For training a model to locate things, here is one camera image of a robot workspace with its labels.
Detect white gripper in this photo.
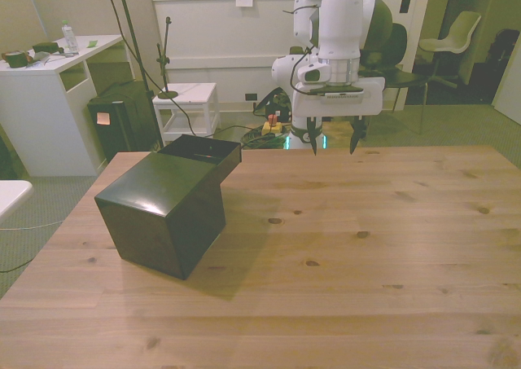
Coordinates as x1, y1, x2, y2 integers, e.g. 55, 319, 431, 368
292, 77, 385, 157

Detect yellow emergency stop button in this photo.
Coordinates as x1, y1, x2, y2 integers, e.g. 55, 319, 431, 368
263, 114, 284, 136

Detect black power supply box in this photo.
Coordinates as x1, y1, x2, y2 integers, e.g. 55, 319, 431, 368
252, 86, 293, 122

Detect black chair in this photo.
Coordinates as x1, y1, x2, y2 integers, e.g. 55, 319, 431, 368
357, 21, 431, 137

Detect white side table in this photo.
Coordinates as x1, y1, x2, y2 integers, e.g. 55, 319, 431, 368
151, 82, 222, 147

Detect white swivel chair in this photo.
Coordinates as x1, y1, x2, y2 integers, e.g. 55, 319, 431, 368
418, 11, 483, 90

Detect black microphone stand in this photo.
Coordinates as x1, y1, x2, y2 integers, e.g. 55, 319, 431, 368
155, 15, 181, 100

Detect black computer tower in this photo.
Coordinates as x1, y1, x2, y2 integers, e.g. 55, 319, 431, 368
86, 81, 166, 163

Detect black tripod pole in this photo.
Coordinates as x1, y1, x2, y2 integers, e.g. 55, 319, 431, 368
113, 0, 159, 151

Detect clear plastic bottle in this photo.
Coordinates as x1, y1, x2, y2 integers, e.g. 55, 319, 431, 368
60, 20, 80, 56

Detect white desk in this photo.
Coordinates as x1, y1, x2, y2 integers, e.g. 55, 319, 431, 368
0, 33, 136, 178

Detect dark green cloth item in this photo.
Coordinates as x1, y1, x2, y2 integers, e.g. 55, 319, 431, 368
32, 42, 65, 55

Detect white round table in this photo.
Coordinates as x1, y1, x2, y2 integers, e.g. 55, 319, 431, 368
0, 179, 34, 226

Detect bundle of floor cables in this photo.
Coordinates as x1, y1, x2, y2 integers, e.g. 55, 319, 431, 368
239, 125, 291, 149

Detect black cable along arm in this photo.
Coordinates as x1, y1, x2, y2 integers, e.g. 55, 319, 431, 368
282, 2, 322, 98

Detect black hanging cable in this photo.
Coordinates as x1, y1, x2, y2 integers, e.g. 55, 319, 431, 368
103, 0, 194, 138

